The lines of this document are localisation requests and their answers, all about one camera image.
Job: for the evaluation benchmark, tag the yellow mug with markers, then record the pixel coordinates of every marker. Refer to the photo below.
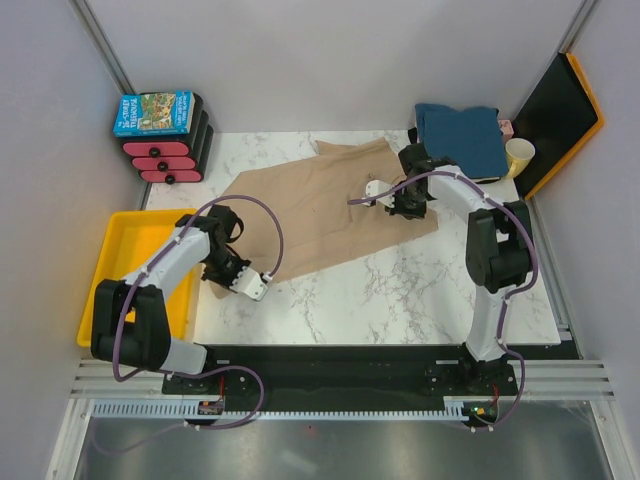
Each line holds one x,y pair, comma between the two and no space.
519,152

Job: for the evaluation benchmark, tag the yellow plastic bin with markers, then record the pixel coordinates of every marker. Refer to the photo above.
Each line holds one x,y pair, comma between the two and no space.
131,238

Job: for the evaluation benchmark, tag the white cable duct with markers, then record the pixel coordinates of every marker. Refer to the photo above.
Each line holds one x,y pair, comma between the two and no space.
193,409

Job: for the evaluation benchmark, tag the blue treehouse book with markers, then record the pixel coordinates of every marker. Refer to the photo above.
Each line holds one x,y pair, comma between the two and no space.
156,114

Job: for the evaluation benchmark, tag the black orange tray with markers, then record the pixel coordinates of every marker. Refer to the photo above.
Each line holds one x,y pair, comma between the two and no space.
559,117

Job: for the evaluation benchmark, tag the folded blue t-shirt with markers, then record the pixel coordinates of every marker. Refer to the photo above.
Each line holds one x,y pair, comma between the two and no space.
470,137

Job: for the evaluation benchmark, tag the beige t-shirt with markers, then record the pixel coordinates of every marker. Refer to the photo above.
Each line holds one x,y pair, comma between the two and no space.
297,219

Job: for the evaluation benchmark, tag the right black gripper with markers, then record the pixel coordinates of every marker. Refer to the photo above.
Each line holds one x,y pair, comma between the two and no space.
418,213

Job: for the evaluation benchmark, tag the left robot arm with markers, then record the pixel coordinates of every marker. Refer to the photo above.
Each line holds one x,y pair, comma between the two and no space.
130,323

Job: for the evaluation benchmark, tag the pink box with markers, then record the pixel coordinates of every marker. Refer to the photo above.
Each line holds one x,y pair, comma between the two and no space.
506,129

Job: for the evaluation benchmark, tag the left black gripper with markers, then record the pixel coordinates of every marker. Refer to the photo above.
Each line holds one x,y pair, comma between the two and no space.
227,282

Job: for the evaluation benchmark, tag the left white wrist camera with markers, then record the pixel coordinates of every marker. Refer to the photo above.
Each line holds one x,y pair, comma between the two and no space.
251,284

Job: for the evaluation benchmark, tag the black pink drawer unit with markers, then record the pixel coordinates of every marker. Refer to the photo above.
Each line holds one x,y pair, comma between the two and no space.
173,158

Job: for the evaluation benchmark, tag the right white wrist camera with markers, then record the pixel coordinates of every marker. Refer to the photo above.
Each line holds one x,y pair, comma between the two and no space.
377,191

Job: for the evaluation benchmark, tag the aluminium frame rail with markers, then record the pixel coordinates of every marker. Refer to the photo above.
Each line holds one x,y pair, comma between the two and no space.
94,380

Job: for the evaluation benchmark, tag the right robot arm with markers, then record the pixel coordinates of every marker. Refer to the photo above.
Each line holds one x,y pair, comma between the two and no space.
499,252

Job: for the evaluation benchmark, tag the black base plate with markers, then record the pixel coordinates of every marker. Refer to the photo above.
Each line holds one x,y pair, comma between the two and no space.
341,377

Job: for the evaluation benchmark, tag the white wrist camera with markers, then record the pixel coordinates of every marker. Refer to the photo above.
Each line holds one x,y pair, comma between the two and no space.
251,284
377,191

